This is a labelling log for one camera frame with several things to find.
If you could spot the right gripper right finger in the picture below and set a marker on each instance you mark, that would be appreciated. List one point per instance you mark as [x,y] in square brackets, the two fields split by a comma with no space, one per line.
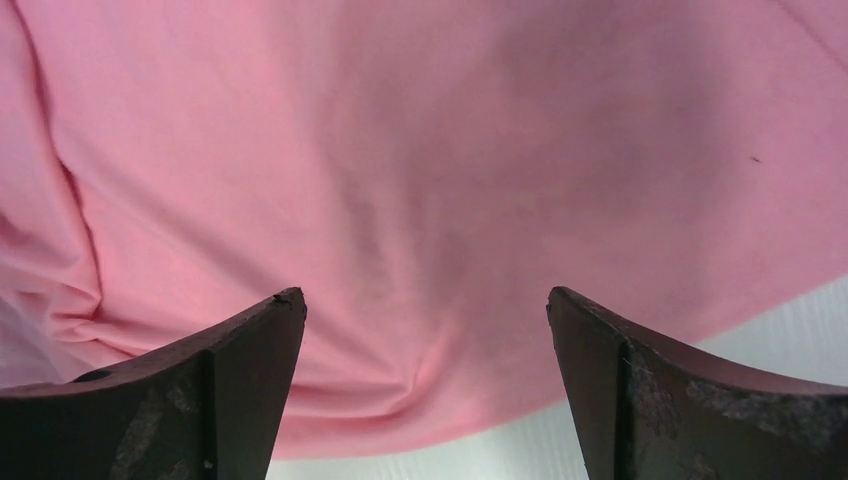
[647,406]

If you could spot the pink t-shirt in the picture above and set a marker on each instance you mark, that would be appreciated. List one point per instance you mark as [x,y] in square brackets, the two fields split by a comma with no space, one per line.
[426,171]

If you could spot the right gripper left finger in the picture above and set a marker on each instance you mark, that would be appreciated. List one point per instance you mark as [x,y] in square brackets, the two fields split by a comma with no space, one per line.
[207,406]

